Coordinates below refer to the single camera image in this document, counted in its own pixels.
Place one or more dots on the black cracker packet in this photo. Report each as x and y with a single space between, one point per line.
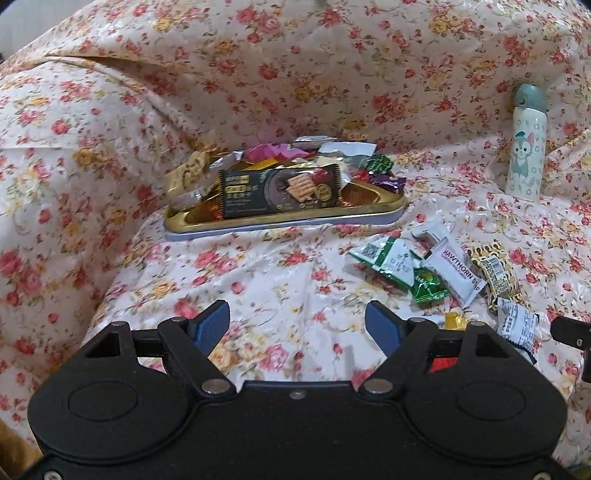
277 191

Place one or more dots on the green foil candy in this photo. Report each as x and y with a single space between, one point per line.
429 288

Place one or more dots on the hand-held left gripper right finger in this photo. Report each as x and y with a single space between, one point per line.
382 325

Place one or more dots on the yellow candy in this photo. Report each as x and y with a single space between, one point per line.
455 321

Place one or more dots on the small white snack packet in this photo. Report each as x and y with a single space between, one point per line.
427 233

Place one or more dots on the cream gold snack packet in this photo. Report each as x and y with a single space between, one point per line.
189 173

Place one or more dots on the gold tin tray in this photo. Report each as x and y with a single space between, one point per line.
369 198

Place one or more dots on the white cat print bottle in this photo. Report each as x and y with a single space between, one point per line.
524 152

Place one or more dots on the white strip snack packet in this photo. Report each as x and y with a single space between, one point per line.
457 272

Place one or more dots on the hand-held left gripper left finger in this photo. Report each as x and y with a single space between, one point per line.
212 325

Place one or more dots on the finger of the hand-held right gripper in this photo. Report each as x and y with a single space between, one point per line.
572 332

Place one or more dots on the pile of assorted candy wrappers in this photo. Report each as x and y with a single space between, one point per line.
272 152

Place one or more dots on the floral blanket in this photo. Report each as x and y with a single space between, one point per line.
300 69

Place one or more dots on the green white snack packet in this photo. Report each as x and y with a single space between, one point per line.
392 261

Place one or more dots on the red candy wrapper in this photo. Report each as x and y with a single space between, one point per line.
443 365

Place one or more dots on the yellow black snack packet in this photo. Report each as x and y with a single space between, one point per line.
494 272

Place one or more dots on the white barcode snack packet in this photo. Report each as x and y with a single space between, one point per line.
519 323

